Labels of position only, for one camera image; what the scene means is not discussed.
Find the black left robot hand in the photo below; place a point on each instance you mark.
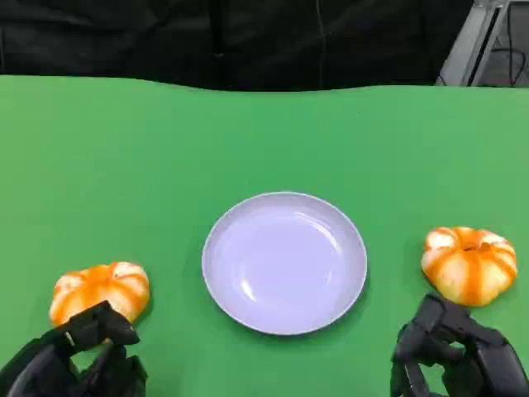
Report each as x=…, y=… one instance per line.
x=41, y=368

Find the lilac plate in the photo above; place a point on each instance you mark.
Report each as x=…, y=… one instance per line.
x=285, y=264

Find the black backdrop curtain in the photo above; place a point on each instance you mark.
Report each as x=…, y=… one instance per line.
x=165, y=37

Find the silver metal frame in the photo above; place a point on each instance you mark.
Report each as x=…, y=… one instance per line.
x=467, y=45

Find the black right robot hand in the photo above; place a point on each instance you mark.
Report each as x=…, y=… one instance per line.
x=487, y=355

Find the green table cloth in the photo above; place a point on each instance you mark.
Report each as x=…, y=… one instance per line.
x=124, y=165

